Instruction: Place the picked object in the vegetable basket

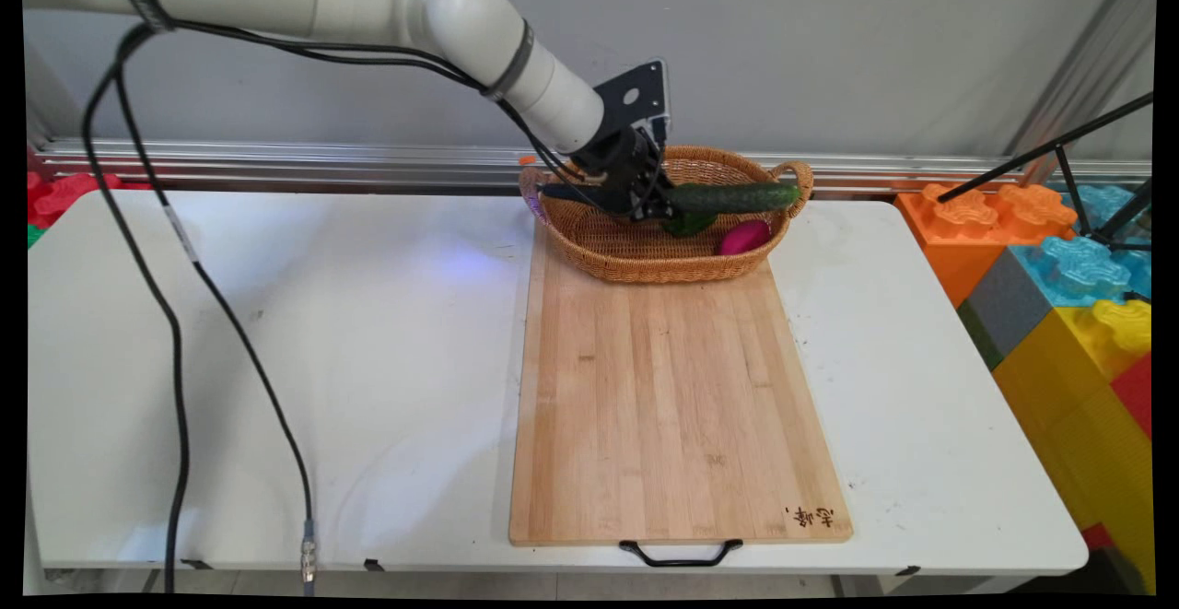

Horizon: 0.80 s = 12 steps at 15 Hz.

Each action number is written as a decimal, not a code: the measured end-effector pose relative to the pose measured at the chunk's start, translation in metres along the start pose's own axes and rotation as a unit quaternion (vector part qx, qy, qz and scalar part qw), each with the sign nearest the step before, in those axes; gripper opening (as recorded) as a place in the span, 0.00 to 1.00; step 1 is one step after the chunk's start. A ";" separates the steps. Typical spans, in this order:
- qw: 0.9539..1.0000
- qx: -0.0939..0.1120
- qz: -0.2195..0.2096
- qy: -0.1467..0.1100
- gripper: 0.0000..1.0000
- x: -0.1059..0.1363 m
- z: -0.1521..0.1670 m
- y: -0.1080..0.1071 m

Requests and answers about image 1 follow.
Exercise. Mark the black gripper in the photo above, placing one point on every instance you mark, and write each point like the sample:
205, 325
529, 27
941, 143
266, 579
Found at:
619, 165

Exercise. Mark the dark green cucumber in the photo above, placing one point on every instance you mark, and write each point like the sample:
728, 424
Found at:
737, 197

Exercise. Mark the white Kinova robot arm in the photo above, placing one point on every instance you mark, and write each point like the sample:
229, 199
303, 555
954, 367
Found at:
350, 10

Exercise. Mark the green bell pepper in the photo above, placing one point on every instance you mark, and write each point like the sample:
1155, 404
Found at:
691, 223

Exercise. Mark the woven wicker basket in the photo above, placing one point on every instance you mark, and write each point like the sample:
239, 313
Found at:
645, 254

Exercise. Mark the magenta toy vegetable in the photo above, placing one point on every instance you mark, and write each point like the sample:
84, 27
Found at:
744, 237

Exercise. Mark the bamboo cutting board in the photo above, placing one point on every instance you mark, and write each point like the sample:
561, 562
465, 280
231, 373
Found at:
677, 406

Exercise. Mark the orange foam block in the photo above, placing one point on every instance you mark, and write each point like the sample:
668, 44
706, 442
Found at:
967, 231

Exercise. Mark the grey foam block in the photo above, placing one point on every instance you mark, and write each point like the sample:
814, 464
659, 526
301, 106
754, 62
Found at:
1009, 310

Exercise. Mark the light blue foam block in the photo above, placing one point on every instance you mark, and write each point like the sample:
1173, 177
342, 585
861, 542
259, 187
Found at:
1082, 263

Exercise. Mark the black tripod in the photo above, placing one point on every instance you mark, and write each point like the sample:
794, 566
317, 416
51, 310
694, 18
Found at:
1096, 194

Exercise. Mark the red foam block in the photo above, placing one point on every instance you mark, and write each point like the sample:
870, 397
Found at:
64, 196
1135, 392

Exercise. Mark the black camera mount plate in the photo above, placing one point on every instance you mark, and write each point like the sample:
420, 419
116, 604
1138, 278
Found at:
634, 98

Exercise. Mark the aluminium profile rail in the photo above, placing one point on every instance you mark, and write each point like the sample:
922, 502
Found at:
276, 162

